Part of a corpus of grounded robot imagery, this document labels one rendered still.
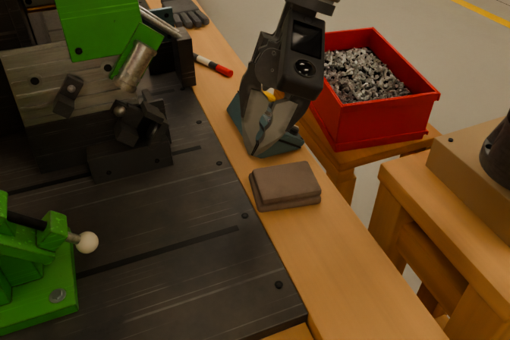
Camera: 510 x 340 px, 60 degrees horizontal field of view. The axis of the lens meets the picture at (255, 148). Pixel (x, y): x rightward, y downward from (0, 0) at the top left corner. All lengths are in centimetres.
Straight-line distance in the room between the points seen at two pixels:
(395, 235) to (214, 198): 39
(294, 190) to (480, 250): 30
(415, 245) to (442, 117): 175
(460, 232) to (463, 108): 195
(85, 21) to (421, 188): 61
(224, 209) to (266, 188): 7
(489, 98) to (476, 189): 209
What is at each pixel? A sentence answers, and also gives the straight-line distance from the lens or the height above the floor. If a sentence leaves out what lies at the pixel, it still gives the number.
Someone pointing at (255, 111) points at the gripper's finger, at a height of 108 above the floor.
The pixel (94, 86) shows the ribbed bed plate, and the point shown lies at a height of 102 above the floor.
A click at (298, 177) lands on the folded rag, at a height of 93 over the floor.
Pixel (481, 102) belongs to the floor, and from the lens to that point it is 280.
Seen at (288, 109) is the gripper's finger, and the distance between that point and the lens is 56.
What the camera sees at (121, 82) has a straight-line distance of 70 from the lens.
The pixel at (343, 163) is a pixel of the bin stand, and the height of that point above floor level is 80.
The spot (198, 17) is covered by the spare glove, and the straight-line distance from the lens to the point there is 122.
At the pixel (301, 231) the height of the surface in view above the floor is 90.
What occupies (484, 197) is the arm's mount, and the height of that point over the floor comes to 89.
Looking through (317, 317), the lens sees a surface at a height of 90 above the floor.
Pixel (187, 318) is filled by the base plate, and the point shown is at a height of 90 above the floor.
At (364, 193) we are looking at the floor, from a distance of 200.
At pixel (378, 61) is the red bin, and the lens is 112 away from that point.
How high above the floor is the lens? 140
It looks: 40 degrees down
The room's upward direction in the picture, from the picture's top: straight up
